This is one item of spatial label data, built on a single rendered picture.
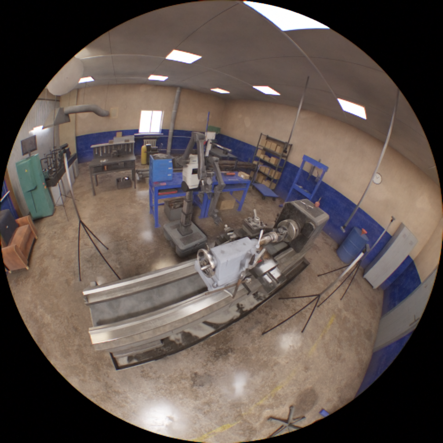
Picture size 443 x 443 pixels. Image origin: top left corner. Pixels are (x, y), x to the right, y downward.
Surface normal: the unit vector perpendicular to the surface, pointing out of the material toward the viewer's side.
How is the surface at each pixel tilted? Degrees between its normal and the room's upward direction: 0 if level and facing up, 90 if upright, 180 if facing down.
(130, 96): 90
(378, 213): 90
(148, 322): 0
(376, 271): 90
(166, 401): 0
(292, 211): 90
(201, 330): 0
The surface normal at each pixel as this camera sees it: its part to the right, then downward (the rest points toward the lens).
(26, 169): 0.54, 0.60
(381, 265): -0.81, 0.18
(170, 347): 0.22, -0.78
